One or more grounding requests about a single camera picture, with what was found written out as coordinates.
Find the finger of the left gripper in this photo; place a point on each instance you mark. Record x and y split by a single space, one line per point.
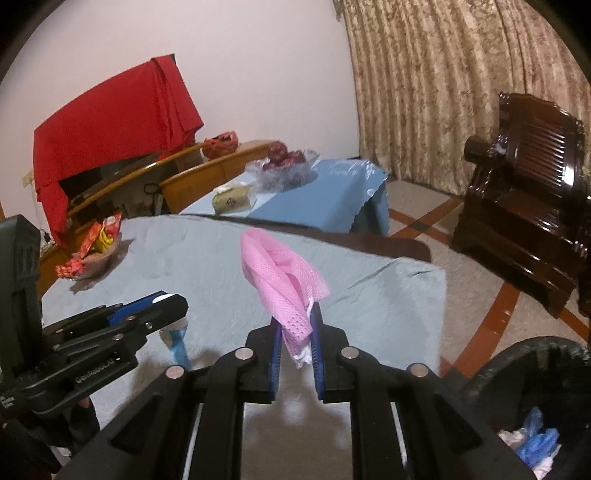
161 313
95 319

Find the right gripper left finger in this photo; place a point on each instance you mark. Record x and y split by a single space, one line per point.
186 424

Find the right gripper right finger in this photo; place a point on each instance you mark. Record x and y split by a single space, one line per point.
405 423

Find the blue paper cup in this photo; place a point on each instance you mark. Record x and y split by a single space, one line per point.
172 336

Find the blue plastic bag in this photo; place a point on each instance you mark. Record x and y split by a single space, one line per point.
539 443

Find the black lined trash bin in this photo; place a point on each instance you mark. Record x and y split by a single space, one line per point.
550 373

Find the glass snack bowl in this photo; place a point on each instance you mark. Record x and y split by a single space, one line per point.
95 265

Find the red yellow snack packets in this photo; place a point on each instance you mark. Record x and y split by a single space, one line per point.
98 239

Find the wooden TV cabinet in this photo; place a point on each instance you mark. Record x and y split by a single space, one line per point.
167 185

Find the grey table cloth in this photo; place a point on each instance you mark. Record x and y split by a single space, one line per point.
393 309

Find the television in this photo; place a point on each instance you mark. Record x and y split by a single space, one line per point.
82 185

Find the tissue box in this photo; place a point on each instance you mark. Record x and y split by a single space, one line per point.
233 197

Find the glass fruit bowl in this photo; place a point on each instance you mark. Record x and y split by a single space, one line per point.
282 178

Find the red cloth over television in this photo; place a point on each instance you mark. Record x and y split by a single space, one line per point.
140 111

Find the red apples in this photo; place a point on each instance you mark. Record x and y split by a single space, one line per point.
279 157

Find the blue covered coffee table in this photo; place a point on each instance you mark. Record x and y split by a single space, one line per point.
343 196

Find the dark wooden armchair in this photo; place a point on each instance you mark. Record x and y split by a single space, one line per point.
526 204

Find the patterned beige curtain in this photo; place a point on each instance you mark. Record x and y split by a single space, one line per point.
428 75

